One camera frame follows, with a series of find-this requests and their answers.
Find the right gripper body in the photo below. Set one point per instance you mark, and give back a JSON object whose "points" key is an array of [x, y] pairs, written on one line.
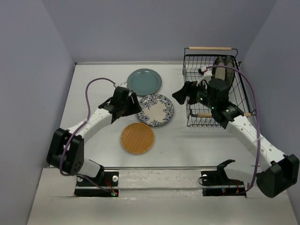
{"points": [[203, 98]]}

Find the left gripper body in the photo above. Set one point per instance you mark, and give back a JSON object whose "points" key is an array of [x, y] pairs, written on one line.
{"points": [[123, 105]]}

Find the small black striped plate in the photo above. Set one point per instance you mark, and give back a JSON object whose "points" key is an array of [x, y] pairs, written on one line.
{"points": [[219, 72]]}

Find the blue floral plate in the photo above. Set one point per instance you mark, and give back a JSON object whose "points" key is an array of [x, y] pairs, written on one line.
{"points": [[157, 110]]}

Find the teal plate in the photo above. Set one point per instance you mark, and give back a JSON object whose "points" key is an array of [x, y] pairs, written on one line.
{"points": [[144, 81]]}

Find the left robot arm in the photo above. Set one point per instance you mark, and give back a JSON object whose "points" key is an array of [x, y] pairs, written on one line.
{"points": [[66, 150]]}

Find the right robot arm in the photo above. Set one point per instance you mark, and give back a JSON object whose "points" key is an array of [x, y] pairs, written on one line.
{"points": [[274, 171]]}

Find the woven bamboo plate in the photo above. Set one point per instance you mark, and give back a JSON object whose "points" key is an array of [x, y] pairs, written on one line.
{"points": [[137, 138]]}

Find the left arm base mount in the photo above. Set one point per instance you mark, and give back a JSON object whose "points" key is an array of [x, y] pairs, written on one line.
{"points": [[106, 187]]}

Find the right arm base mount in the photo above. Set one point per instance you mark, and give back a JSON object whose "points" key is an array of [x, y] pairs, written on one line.
{"points": [[216, 182]]}

